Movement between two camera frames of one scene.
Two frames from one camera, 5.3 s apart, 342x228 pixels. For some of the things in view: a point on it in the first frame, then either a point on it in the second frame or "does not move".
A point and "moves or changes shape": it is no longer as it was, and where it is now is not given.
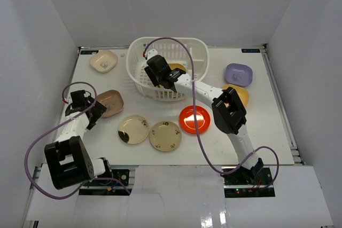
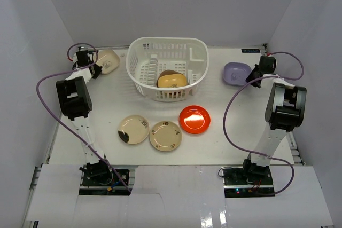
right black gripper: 152,77 -> 250,78
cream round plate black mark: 133,129 does not move
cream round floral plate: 165,136 does not move
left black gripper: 96,112 -> 95,69
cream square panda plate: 104,61 does not move
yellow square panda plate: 242,93 moves or changes shape
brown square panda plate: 112,100 moves or changes shape
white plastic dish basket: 191,55 does not move
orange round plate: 187,119 does not move
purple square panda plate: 239,75 does not move
